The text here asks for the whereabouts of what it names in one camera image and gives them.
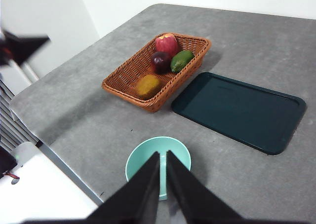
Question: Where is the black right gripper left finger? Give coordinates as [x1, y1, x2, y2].
[81, 151, 161, 224]

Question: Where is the green avocado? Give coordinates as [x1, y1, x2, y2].
[170, 50, 195, 74]

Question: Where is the brown kiwifruit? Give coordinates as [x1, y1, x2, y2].
[136, 75, 161, 99]

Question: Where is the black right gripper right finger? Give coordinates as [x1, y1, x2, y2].
[166, 149, 250, 224]

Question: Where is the red apple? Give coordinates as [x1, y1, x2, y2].
[155, 33, 180, 58]

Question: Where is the dark green rectangular tray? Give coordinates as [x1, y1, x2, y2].
[171, 72, 308, 156]

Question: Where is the white cabinet top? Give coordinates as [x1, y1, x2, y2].
[0, 142, 104, 222]

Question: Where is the brown wicker basket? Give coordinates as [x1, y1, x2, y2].
[101, 32, 212, 113]

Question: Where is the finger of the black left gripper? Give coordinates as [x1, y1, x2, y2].
[3, 31, 52, 63]

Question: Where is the dark purple plum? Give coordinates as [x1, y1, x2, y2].
[151, 51, 173, 74]

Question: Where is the teal ribbed bowl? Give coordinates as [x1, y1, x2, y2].
[125, 136, 192, 201]

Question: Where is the grey ribbed panel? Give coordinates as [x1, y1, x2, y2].
[0, 73, 40, 150]

